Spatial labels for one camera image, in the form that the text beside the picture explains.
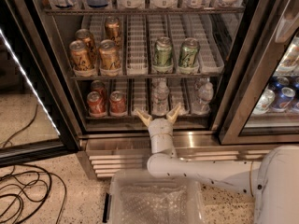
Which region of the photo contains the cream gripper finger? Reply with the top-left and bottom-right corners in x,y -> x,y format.
166,103 -> 181,124
135,109 -> 152,127

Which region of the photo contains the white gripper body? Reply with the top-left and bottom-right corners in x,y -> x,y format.
148,119 -> 173,137

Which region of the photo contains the clear water bottle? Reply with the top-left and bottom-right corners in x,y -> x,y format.
152,80 -> 169,116
193,77 -> 214,115

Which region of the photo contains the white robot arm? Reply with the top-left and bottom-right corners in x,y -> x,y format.
135,105 -> 299,224

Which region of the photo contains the stainless steel fridge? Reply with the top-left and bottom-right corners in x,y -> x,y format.
34,0 -> 296,178

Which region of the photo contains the right glass fridge door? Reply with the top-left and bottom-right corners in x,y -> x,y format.
218,0 -> 299,145

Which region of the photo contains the open glass fridge door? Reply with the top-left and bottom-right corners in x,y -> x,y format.
0,0 -> 79,167

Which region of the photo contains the red soda can front-right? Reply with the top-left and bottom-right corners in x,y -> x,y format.
109,91 -> 126,116

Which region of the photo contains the red soda can front-left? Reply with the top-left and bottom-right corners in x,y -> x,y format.
87,91 -> 106,116

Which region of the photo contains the green can left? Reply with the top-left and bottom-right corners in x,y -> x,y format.
153,36 -> 173,73

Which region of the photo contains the green can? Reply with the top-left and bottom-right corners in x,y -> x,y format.
178,37 -> 200,74
153,36 -> 173,73

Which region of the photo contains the red soda can rear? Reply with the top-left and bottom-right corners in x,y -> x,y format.
91,80 -> 107,100

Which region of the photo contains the green can right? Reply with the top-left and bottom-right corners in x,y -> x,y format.
178,37 -> 200,74

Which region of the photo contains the gold can front-right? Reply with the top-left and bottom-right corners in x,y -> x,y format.
99,39 -> 121,77

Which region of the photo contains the clear plastic storage bin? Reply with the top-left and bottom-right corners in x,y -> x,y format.
103,170 -> 205,224

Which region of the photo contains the gold can front-left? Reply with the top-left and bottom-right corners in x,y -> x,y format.
69,40 -> 94,72

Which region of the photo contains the silver can behind glass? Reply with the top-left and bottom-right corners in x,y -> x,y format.
253,89 -> 275,115

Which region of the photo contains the gold can rear-right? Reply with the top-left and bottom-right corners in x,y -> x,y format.
105,16 -> 122,48

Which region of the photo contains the gold can rear-left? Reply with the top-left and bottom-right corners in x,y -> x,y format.
75,29 -> 97,64

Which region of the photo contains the blue can behind glass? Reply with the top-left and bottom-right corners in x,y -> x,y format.
271,87 -> 295,112

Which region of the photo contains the black cable on floor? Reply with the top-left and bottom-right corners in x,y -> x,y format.
0,103 -> 68,224

